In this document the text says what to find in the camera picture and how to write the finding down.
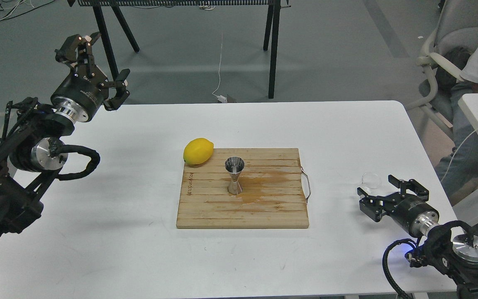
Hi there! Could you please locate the person in white shirt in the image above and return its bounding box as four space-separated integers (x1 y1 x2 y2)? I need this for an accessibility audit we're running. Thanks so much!
433 8 478 196

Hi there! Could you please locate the small clear glass beaker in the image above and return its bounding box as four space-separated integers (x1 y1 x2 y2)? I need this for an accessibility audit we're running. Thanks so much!
360 172 383 194

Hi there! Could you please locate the yellow lemon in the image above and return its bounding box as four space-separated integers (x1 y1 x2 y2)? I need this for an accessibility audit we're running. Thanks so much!
183 138 214 165

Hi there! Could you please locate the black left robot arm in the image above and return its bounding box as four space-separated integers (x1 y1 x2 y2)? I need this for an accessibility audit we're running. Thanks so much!
0 32 130 237

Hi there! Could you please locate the white charging cable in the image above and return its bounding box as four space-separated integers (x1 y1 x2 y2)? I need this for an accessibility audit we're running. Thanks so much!
212 31 228 103

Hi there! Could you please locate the steel double jigger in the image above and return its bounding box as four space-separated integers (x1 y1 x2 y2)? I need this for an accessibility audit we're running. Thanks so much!
224 156 245 195

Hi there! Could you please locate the black metal frame table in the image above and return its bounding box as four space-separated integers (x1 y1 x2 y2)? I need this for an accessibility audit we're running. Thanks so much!
67 0 292 101

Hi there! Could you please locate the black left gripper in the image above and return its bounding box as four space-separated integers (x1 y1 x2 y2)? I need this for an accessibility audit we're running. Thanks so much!
51 32 131 123

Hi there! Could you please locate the wooden cutting board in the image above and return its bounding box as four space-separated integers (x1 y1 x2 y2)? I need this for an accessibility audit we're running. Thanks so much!
176 148 309 229

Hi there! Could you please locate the white office chair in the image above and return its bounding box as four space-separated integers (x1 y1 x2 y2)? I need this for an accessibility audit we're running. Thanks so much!
404 0 478 139

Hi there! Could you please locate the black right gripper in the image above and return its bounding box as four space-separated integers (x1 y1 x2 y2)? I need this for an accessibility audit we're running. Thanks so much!
357 175 439 238

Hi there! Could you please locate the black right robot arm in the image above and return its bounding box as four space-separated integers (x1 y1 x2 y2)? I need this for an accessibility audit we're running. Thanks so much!
357 175 478 299

